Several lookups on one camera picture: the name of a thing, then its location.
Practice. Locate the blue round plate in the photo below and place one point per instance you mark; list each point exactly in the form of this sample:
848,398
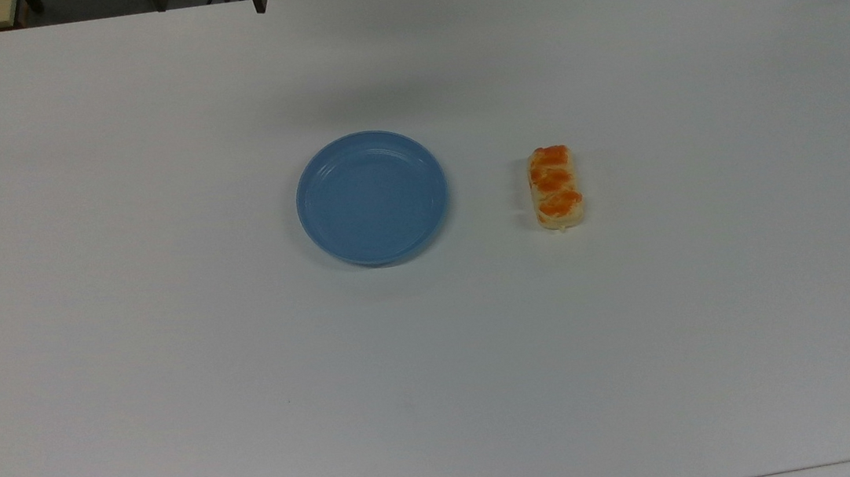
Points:
372,198

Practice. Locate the orange glazed bread loaf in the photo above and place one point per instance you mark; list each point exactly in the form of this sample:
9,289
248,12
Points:
556,188

